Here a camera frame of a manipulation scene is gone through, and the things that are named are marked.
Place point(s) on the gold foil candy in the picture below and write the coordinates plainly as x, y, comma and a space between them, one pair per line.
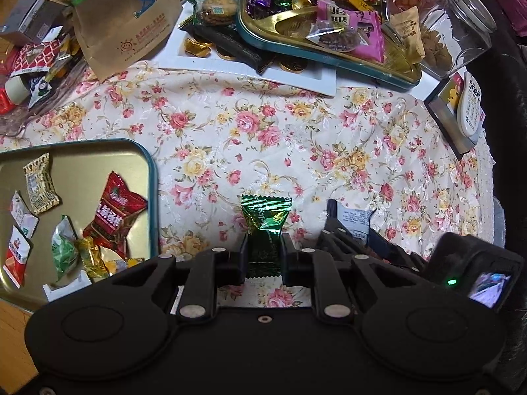
94, 257

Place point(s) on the white remote control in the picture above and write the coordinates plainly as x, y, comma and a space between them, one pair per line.
471, 105

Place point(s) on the blue white packet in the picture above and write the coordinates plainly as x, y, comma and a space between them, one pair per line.
40, 85

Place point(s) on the clear glass dish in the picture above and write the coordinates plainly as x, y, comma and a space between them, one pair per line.
24, 119

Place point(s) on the kraft paper snack packet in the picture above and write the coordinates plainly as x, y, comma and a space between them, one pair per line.
407, 35

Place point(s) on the floral tablecloth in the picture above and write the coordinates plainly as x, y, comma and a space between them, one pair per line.
288, 131

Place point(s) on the orange white snack packet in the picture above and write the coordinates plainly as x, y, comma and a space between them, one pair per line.
125, 265

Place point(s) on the brown paper bag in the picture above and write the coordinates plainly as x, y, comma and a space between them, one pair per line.
127, 24

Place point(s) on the gold foil chocolate coin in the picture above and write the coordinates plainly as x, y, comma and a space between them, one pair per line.
198, 47
293, 65

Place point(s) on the grey cardboard box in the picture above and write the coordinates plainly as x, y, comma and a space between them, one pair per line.
33, 20

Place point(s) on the red white patterned packet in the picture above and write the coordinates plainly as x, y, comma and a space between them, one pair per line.
37, 59

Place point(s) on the large clear jar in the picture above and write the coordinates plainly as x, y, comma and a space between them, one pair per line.
457, 33

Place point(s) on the white flat tray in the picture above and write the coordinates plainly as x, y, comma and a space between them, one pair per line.
247, 76

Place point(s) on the white lace cloth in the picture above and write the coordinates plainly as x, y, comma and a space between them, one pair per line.
485, 189

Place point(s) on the yellow patterned snack packet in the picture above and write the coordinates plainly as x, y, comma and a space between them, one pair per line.
41, 185

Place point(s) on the white red snack packet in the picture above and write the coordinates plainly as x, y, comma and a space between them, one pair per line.
16, 257

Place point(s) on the pale grey snack packet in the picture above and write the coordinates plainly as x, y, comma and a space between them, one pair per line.
68, 290

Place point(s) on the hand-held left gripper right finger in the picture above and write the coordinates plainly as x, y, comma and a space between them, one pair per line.
288, 261

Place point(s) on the long black packet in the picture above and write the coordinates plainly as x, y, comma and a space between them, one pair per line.
230, 45

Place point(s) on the white packet with black text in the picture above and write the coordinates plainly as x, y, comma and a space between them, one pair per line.
356, 222

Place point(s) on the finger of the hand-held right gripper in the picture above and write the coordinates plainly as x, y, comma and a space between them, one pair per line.
391, 247
333, 242

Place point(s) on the teal tin tray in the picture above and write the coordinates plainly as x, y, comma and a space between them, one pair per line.
329, 68

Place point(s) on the gold tin tray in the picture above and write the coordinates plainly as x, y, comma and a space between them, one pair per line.
82, 160

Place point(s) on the white green snack packet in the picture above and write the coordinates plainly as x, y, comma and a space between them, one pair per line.
65, 251

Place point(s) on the pink snack packet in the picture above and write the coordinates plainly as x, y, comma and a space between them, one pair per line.
362, 37

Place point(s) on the clear packet of brown snack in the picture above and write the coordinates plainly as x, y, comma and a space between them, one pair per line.
333, 37

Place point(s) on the clear tape roll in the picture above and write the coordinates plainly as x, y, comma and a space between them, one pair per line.
17, 88

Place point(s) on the small red packet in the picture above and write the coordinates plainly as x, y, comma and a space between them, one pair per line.
7, 103

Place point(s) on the black sofa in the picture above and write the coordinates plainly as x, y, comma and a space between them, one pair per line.
512, 131

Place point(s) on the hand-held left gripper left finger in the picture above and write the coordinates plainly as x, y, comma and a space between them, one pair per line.
243, 261

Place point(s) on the green foil candy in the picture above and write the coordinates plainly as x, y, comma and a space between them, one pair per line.
265, 222

